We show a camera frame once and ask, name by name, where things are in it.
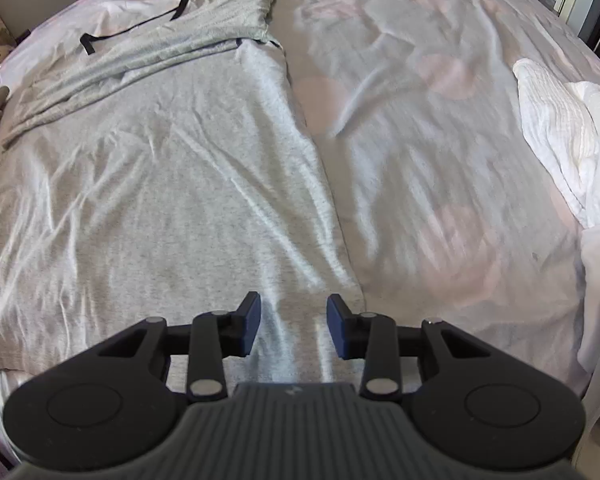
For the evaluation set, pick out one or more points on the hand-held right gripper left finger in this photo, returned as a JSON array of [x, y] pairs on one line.
[[250, 325]]

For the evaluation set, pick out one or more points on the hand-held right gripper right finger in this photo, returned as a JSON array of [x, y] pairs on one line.
[[337, 330]]

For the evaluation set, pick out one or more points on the light grey black-trimmed shirt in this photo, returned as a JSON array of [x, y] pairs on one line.
[[155, 185]]

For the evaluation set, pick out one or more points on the bed with pink dotted duvet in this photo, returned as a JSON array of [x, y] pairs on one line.
[[420, 160]]

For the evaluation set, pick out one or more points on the white waffle towel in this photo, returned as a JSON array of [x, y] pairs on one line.
[[555, 125]]

